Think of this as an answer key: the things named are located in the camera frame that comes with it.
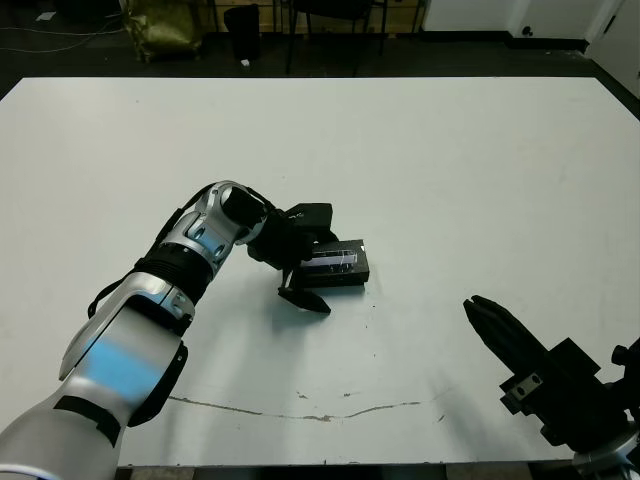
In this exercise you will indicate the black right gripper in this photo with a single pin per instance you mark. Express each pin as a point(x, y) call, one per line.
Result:
point(575, 400)

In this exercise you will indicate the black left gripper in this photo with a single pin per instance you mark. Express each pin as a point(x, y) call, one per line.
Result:
point(277, 240)

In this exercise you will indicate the black box lid with print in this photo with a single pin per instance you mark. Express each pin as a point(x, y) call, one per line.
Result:
point(335, 260)

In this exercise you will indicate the black waste bin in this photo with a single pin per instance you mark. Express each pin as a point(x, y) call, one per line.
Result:
point(242, 32)

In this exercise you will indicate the light wooden cabinet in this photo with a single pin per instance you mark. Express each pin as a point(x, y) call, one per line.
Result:
point(274, 20)

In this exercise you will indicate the black chair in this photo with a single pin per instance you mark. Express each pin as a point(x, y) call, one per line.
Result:
point(330, 15)

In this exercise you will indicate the yellow plastic bag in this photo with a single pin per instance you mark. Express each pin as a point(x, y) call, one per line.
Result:
point(162, 30)

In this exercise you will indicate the black round door stopper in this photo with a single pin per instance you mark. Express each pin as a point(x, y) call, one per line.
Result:
point(527, 31)

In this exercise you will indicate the white door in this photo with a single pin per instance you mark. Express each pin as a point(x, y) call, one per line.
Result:
point(619, 35)

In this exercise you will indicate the white paper sheet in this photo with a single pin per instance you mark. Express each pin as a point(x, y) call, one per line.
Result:
point(45, 16)

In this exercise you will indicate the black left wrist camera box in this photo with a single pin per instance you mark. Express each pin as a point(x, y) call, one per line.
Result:
point(312, 215)

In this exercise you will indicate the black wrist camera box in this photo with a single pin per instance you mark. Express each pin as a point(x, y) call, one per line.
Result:
point(630, 360)
point(312, 215)

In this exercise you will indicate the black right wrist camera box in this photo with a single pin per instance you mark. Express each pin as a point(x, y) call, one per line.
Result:
point(630, 360)

